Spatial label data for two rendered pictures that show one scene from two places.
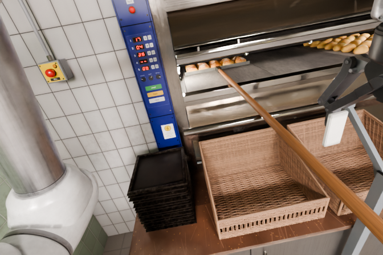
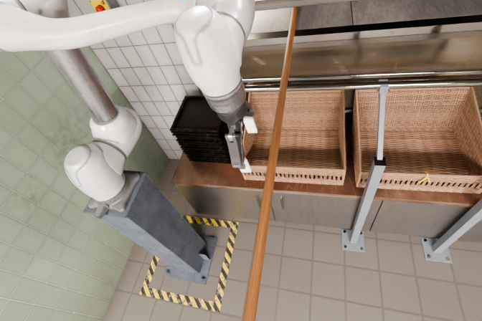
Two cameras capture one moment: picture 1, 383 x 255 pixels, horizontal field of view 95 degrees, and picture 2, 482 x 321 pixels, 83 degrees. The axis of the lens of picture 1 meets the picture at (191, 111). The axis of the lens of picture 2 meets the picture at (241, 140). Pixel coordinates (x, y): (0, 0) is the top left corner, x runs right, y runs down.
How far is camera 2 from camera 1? 0.65 m
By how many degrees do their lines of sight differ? 30
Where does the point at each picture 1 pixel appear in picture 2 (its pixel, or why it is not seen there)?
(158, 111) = not seen: hidden behind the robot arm
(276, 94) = (347, 50)
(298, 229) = (313, 188)
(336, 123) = (247, 122)
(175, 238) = (211, 170)
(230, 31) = not seen: outside the picture
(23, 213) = (99, 132)
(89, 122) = (140, 55)
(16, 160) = (92, 106)
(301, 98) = (381, 59)
